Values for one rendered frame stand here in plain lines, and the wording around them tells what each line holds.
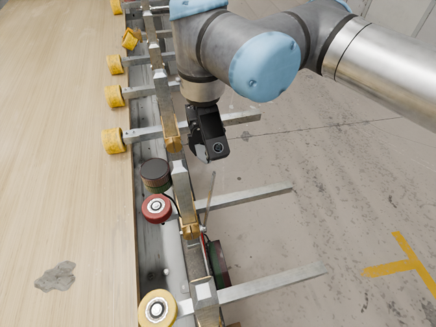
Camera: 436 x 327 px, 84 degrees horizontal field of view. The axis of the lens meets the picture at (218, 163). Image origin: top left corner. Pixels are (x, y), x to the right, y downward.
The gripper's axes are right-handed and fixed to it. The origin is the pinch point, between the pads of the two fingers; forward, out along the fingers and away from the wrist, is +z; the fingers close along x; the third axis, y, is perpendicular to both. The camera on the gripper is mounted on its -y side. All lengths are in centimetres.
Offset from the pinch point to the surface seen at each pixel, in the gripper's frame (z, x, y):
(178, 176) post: -8.3, 8.1, -9.0
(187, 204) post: 3.6, 7.4, -9.0
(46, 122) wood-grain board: 10, 52, 43
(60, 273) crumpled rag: 9.5, 38.4, -15.7
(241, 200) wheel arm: 15.2, -8.8, -4.7
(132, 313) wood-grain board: 10.5, 23.2, -27.5
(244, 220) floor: 101, -28, 27
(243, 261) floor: 101, -19, 2
